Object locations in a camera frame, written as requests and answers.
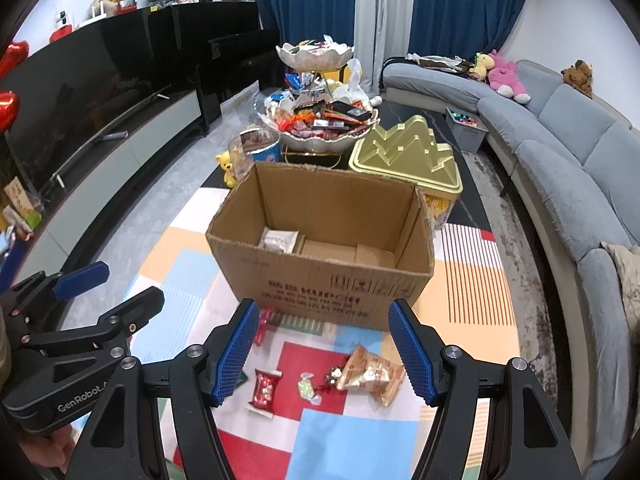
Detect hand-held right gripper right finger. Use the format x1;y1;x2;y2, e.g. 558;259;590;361
387;299;583;480

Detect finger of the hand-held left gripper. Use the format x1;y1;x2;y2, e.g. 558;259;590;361
25;286;166;356
7;261;111;306

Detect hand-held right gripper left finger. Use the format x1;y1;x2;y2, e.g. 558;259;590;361
70;297;262;480

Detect foil ball candy red twists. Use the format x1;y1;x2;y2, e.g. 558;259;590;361
315;355;353;396

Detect brown cardboard box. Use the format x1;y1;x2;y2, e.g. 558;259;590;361
205;161;436;332

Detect pile of assorted snacks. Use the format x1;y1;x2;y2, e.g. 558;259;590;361
262;72;376;136

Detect person's left hand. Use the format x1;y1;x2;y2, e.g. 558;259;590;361
20;427;81;476

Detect gold crinkled snack packet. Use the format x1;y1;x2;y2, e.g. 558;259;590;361
335;344;407;407

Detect red and white snack packet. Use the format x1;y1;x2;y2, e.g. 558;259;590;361
246;368;283;418

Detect white wrapped candy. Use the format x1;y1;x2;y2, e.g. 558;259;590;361
296;372;323;404

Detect brown paper box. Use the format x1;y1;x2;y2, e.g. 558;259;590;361
4;177;38;216

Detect colourful patchwork tablecloth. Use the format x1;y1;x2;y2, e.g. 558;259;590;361
65;187;523;480

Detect grey television cabinet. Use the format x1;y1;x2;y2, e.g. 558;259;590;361
0;87;208;311

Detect black coffee table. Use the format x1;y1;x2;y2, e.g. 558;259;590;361
200;100;496;233

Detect black curved television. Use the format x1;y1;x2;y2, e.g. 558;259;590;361
0;35;173;201

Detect yellow bear toy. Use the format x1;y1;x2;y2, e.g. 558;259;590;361
215;150;241;188

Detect red heart balloon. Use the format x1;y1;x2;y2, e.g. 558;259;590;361
0;91;21;133
0;41;30;78

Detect grey patterned rug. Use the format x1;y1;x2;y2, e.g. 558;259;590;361
470;125;561;411

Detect clear jar of nuts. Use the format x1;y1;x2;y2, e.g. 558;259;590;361
227;127;282;183

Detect gold mountain-shaped lid box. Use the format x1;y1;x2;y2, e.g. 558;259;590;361
347;114;463;231

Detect white tiered bowl stand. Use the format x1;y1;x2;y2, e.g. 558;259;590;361
260;40;381;166

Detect beige jacket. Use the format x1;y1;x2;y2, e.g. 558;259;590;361
600;241;640;321

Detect grey storage bin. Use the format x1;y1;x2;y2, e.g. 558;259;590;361
445;106;490;153

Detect grey sofa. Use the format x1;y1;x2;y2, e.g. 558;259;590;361
381;57;640;480

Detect black piano bench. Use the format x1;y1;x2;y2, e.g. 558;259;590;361
235;57;281;93

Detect black piano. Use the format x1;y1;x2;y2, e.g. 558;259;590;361
75;0;281;136

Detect white plastic bag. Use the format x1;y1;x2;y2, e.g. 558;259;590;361
332;57;381;106

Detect crumpled paper wrapping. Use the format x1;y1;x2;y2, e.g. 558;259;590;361
406;52;476;72

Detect yellow plush toy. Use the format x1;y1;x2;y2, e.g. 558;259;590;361
470;52;496;82

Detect brown plush toy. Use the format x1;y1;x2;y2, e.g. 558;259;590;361
560;60;595;98

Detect white sheer curtain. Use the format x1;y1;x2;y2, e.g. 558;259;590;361
355;0;418;96

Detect blue curtain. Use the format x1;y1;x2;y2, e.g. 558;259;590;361
242;0;361;61
410;0;536;68

